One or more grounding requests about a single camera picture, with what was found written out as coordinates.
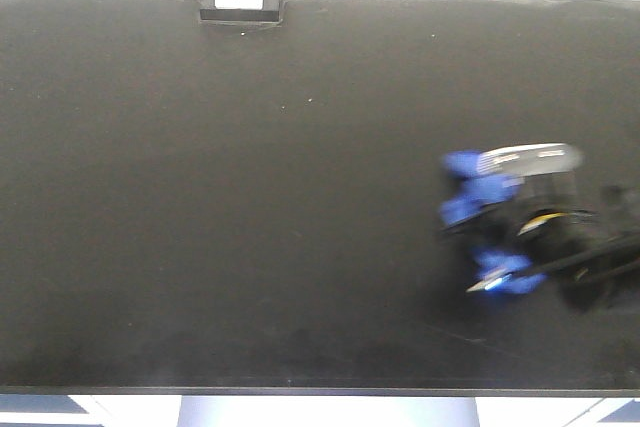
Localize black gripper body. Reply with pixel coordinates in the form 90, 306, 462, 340
479, 174, 620, 310

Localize right blue cabinet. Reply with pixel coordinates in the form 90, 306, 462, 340
559, 396, 640, 427

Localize blue cabinet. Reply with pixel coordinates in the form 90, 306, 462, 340
1, 394, 119, 426
559, 396, 640, 427

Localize blue cloth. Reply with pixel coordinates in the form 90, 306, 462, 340
439, 150, 545, 295

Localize black cables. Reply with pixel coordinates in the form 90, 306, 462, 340
509, 231, 640, 288

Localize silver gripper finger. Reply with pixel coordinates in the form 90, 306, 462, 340
477, 143, 583, 177

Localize left blue cabinet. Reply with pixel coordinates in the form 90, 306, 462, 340
1, 394, 119, 426

